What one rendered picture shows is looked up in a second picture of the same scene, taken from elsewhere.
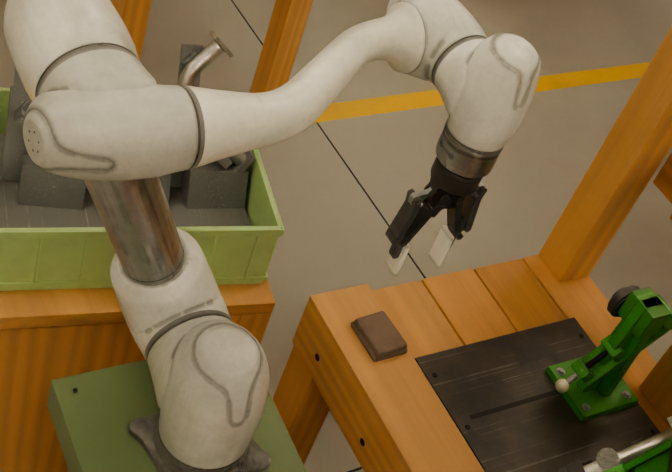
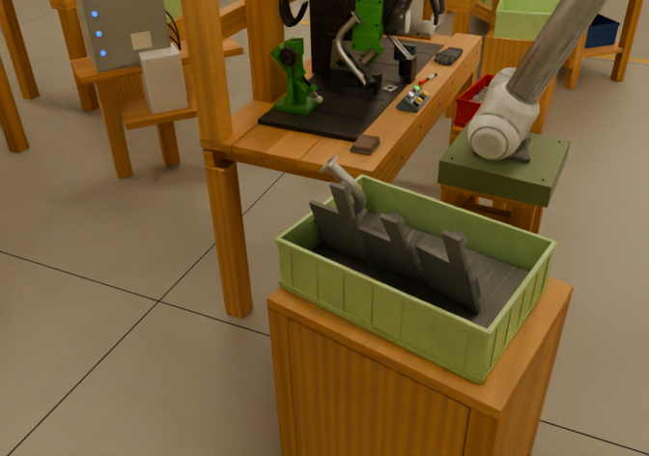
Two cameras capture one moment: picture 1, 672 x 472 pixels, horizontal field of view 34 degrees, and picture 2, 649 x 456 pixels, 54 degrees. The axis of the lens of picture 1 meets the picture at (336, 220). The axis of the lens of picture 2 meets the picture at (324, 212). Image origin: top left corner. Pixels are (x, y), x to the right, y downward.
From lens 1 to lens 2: 2.92 m
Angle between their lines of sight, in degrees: 82
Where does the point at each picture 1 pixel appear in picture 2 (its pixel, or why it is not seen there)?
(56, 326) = not seen: hidden behind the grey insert
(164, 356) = not seen: hidden behind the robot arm
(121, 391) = (520, 171)
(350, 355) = (386, 149)
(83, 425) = (549, 171)
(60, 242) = (493, 230)
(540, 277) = (238, 137)
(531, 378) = (317, 116)
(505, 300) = (272, 139)
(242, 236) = (383, 188)
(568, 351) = (283, 114)
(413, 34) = not seen: outside the picture
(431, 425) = (385, 124)
